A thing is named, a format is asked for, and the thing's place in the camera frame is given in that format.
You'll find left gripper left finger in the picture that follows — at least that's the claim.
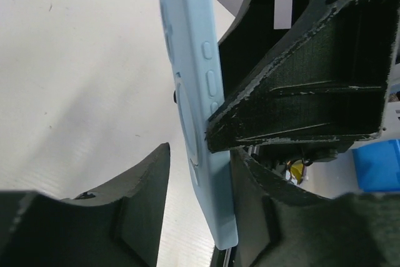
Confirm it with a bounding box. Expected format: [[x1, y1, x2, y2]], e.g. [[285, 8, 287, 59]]
[[1, 143, 170, 266]]

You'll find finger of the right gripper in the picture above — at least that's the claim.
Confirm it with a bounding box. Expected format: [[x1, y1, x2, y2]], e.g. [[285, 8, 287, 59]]
[[204, 0, 391, 152]]

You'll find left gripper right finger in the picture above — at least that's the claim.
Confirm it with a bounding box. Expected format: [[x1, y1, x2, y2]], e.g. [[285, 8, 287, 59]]
[[211, 149, 399, 266]]

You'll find phone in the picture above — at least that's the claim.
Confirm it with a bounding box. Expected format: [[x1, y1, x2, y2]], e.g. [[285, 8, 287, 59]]
[[159, 0, 238, 250]]

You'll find blue plastic box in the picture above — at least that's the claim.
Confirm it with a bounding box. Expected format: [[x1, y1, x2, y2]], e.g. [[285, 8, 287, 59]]
[[352, 139, 399, 192]]

